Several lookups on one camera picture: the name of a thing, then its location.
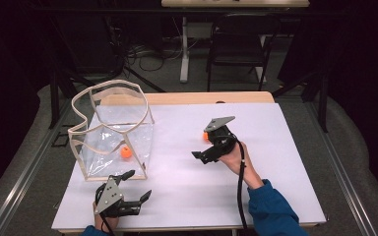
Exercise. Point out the white table sheet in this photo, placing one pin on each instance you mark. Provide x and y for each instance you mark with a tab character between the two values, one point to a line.
177	196

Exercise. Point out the plain orange ball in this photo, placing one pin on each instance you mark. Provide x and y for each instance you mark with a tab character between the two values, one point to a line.
126	152

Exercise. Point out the black square frame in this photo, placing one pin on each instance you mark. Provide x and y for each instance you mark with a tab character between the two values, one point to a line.
55	144

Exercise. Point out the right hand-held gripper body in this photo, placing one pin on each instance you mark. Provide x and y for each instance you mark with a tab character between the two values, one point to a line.
223	139

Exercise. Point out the grey metal floor rail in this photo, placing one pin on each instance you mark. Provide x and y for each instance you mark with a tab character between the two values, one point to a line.
341	170
23	178

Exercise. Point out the black chair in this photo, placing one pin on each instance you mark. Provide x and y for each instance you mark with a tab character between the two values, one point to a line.
239	49

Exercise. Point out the person's right hand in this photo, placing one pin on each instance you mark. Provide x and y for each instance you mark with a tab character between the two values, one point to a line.
238	164

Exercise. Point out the orange ball with black mark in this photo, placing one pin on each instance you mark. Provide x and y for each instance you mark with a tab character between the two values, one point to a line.
205	136

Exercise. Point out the white-legged desk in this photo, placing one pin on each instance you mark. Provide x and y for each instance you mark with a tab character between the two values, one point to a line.
234	3

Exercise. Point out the clear plastic bag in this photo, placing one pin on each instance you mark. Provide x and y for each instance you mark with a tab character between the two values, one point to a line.
111	144

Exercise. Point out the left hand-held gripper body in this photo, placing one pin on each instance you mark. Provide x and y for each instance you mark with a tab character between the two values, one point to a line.
110	196

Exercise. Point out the person's left hand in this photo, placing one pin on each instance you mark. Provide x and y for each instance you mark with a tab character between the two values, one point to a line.
107	223

